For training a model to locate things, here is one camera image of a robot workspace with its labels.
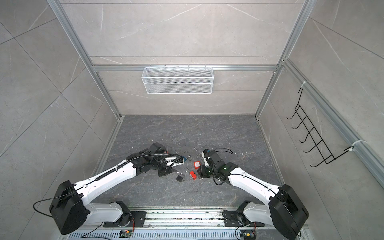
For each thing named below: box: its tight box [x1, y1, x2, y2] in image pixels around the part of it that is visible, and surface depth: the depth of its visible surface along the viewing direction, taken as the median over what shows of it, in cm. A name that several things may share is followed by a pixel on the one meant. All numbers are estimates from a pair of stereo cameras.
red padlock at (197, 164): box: [193, 161, 201, 170], surface depth 92 cm
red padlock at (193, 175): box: [189, 170, 197, 181], surface depth 88 cm
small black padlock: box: [175, 173, 185, 182], surface depth 90 cm
